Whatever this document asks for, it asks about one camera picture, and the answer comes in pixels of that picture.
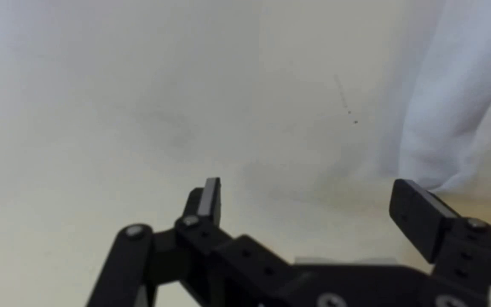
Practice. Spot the white towel with red stripes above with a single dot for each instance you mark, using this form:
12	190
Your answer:
455	113

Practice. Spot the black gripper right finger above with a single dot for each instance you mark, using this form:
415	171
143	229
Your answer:
444	239

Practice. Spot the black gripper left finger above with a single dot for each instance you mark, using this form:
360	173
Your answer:
200	256

